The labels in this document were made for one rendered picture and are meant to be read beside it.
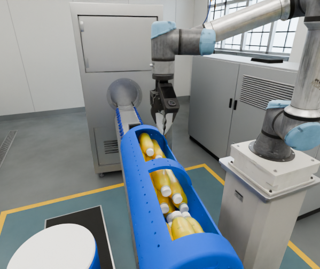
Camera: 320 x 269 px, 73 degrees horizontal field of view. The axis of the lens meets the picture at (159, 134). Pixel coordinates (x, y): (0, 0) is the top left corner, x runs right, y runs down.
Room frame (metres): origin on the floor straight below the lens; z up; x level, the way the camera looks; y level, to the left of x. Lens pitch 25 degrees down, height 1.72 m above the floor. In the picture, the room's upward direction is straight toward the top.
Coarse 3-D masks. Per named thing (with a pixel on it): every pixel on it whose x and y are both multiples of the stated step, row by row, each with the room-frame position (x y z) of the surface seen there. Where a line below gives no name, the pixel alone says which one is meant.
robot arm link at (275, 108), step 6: (270, 102) 0.85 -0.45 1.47; (276, 102) 0.82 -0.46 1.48; (282, 102) 0.82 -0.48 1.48; (288, 102) 0.83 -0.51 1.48; (270, 108) 0.83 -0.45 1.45; (276, 108) 0.81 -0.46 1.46; (282, 108) 0.80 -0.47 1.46; (270, 114) 0.82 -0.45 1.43; (276, 114) 0.79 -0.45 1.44; (264, 120) 0.86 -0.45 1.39; (270, 120) 0.81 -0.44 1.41; (264, 126) 0.84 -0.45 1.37; (270, 126) 0.81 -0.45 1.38; (270, 132) 0.81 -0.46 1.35
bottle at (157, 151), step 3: (153, 141) 1.16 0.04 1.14; (156, 141) 1.17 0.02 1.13; (156, 144) 1.13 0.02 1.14; (156, 147) 1.09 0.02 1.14; (159, 147) 1.10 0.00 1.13; (156, 150) 1.06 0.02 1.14; (159, 150) 1.06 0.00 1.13; (156, 153) 1.04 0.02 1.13; (159, 153) 1.04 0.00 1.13; (162, 153) 1.06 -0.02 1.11; (153, 156) 1.04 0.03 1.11; (156, 156) 1.02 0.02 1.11
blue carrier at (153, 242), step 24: (144, 168) 0.75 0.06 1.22; (168, 168) 0.75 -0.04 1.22; (144, 192) 0.62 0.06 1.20; (192, 192) 0.75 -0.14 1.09; (144, 216) 0.52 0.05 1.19; (192, 216) 0.69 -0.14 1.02; (144, 240) 0.45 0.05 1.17; (168, 240) 0.41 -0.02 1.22; (192, 240) 0.39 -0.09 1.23; (216, 240) 0.41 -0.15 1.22; (144, 264) 0.39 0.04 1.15; (168, 264) 0.35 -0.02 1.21; (192, 264) 0.35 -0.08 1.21; (216, 264) 0.37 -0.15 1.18; (240, 264) 0.38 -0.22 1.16
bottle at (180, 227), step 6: (180, 216) 0.54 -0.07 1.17; (174, 222) 0.51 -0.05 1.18; (180, 222) 0.50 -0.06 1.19; (186, 222) 0.50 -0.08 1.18; (174, 228) 0.49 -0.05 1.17; (180, 228) 0.48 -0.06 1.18; (186, 228) 0.47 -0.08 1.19; (192, 228) 0.48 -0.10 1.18; (174, 234) 0.47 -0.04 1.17; (180, 234) 0.46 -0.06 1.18; (186, 234) 0.45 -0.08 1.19
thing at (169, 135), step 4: (168, 80) 1.80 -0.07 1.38; (172, 80) 1.80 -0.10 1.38; (172, 84) 1.80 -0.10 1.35; (172, 124) 1.81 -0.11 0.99; (172, 128) 1.81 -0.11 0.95; (168, 132) 1.80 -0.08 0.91; (172, 132) 1.81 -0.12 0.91; (168, 136) 1.80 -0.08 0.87; (172, 136) 1.81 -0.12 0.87; (168, 140) 1.80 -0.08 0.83; (172, 140) 1.81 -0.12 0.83; (168, 144) 1.80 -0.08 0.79; (172, 144) 1.81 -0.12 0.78
